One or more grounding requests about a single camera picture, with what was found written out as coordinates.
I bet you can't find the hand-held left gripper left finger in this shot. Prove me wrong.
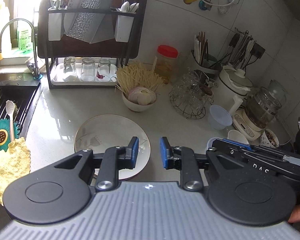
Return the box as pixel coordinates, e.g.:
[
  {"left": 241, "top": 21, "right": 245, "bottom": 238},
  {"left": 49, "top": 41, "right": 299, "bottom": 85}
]
[{"left": 52, "top": 136, "right": 140, "bottom": 192}]

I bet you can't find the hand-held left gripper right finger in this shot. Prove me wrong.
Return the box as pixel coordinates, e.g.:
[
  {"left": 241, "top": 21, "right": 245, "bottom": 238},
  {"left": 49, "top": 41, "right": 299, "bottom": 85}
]
[{"left": 160, "top": 136, "right": 250, "bottom": 192}]

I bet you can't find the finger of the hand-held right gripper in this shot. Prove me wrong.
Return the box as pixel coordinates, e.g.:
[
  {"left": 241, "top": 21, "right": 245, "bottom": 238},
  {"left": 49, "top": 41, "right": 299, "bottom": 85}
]
[{"left": 211, "top": 137, "right": 300, "bottom": 160}]

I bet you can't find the white ceramic bowl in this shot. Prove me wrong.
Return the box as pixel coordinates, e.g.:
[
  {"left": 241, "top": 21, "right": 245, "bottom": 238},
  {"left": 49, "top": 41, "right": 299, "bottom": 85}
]
[{"left": 227, "top": 129, "right": 250, "bottom": 145}]

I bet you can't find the translucent plastic bowl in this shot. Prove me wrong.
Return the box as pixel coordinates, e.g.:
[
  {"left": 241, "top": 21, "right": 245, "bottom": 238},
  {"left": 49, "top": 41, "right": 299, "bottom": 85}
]
[
  {"left": 206, "top": 137, "right": 219, "bottom": 153},
  {"left": 208, "top": 104, "right": 233, "bottom": 130}
]

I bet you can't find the white kettle base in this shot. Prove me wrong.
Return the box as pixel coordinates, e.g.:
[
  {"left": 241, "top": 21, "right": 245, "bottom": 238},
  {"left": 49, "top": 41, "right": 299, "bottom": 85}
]
[{"left": 232, "top": 109, "right": 268, "bottom": 142}]

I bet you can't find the patterned small bowl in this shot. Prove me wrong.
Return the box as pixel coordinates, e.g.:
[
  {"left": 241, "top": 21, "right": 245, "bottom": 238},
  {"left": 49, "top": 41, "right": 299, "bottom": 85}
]
[{"left": 260, "top": 128, "right": 280, "bottom": 148}]

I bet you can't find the white deep bowl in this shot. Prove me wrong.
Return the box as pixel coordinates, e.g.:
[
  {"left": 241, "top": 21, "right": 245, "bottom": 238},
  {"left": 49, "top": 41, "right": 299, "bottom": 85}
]
[{"left": 122, "top": 90, "right": 157, "bottom": 112}]

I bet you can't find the glass health kettle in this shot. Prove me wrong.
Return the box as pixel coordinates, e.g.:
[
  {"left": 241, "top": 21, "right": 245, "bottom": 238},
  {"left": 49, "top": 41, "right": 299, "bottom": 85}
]
[{"left": 244, "top": 86, "right": 283, "bottom": 129}]

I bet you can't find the garlic head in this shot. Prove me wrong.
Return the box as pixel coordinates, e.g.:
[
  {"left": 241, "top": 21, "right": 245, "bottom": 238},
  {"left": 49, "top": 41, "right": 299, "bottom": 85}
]
[{"left": 128, "top": 86, "right": 157, "bottom": 105}]

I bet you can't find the white electric pot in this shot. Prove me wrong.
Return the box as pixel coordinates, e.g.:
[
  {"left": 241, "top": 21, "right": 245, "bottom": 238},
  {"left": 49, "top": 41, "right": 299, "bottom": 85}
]
[{"left": 215, "top": 65, "right": 253, "bottom": 115}]

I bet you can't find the dried noodle bundle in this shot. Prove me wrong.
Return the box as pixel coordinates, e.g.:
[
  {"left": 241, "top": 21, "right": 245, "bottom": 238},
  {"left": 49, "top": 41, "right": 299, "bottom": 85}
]
[{"left": 115, "top": 64, "right": 165, "bottom": 94}]

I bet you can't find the clear glass jug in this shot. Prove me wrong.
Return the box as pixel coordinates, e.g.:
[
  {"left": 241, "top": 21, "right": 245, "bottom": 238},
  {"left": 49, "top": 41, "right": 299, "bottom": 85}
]
[{"left": 267, "top": 79, "right": 290, "bottom": 110}]

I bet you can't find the chopstick holder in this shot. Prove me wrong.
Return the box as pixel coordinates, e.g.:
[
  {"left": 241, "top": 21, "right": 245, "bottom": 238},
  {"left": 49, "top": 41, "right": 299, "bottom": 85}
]
[{"left": 191, "top": 50, "right": 223, "bottom": 74}]

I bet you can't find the clear glass with red print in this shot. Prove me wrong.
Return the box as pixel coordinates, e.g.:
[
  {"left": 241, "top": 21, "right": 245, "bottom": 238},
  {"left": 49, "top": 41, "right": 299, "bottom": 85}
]
[{"left": 96, "top": 58, "right": 112, "bottom": 82}]

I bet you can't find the red-lidded plastic jar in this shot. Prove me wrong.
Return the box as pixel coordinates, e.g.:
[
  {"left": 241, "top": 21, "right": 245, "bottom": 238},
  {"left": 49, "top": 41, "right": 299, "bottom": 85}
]
[{"left": 154, "top": 45, "right": 178, "bottom": 84}]

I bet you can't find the row of hanging kitchen utensils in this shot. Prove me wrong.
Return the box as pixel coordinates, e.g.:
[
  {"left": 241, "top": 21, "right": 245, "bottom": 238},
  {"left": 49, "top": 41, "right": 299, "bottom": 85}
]
[{"left": 221, "top": 29, "right": 257, "bottom": 69}]

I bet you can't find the clear drinking glass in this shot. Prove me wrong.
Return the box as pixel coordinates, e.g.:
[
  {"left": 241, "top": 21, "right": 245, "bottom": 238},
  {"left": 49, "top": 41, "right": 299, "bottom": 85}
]
[
  {"left": 63, "top": 56, "right": 77, "bottom": 82},
  {"left": 80, "top": 57, "right": 96, "bottom": 82}
]

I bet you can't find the dark brown cutting board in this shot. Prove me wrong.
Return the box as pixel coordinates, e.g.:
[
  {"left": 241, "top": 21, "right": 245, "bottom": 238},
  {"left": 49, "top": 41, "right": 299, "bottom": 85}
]
[{"left": 37, "top": 0, "right": 148, "bottom": 58}]

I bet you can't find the white drip tray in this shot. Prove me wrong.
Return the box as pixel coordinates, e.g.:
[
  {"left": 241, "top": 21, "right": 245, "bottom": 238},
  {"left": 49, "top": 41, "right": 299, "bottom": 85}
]
[{"left": 52, "top": 62, "right": 118, "bottom": 85}]

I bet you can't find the black dish rack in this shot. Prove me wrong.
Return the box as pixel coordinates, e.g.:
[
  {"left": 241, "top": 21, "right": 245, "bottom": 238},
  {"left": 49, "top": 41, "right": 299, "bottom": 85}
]
[{"left": 37, "top": 0, "right": 148, "bottom": 90}]

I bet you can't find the white cutlery holder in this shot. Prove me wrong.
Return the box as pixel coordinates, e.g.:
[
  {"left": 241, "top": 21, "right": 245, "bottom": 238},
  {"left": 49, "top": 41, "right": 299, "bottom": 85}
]
[
  {"left": 48, "top": 12, "right": 65, "bottom": 41},
  {"left": 114, "top": 11, "right": 135, "bottom": 42}
]

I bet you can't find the black roll-up drain rack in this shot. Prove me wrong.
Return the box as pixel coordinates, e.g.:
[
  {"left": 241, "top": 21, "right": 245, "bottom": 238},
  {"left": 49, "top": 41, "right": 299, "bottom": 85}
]
[{"left": 0, "top": 82, "right": 40, "bottom": 137}]

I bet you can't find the yellow cloth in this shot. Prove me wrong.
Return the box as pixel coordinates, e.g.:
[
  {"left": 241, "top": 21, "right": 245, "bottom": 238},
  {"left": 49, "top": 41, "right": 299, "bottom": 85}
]
[{"left": 0, "top": 137, "right": 32, "bottom": 205}]

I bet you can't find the teal sunflower scrubber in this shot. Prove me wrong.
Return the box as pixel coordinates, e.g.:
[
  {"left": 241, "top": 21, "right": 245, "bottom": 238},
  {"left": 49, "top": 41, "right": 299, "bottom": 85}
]
[{"left": 0, "top": 119, "right": 22, "bottom": 153}]

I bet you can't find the small chrome faucet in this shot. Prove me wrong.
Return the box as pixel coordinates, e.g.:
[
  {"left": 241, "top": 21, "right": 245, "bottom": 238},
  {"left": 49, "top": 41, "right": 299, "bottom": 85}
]
[{"left": 0, "top": 18, "right": 43, "bottom": 79}]

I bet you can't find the black kitchen sink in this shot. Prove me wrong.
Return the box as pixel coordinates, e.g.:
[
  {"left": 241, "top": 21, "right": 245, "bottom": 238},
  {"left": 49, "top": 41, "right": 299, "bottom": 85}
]
[{"left": 0, "top": 72, "right": 42, "bottom": 140}]

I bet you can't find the silver textured cutting board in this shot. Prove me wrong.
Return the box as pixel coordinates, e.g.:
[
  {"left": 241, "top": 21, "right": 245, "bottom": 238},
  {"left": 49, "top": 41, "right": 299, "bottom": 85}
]
[{"left": 64, "top": 0, "right": 115, "bottom": 44}]

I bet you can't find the green label bottle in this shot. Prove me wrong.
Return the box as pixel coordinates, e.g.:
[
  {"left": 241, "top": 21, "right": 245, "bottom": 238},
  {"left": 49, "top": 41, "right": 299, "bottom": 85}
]
[{"left": 17, "top": 21, "right": 35, "bottom": 51}]

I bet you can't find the metal cutlery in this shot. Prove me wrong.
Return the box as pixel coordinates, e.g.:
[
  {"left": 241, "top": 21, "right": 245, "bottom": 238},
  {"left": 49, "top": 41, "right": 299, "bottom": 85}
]
[{"left": 50, "top": 0, "right": 68, "bottom": 9}]

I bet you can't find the wire cup rack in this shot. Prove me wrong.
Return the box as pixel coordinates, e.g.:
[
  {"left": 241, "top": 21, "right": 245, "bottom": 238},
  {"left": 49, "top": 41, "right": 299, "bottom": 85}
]
[{"left": 169, "top": 90, "right": 207, "bottom": 119}]

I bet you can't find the wire basket of glassware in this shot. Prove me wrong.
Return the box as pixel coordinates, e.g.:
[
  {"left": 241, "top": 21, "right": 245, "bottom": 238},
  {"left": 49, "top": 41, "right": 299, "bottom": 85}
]
[{"left": 169, "top": 71, "right": 215, "bottom": 115}]

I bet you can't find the black wall utensil rack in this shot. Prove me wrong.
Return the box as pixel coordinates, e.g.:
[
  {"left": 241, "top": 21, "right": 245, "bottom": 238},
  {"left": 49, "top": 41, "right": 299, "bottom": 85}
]
[{"left": 234, "top": 27, "right": 267, "bottom": 58}]

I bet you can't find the white long-handled spoon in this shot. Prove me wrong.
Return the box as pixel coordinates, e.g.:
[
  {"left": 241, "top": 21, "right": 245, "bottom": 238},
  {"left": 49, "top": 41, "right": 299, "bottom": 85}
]
[{"left": 5, "top": 100, "right": 15, "bottom": 143}]

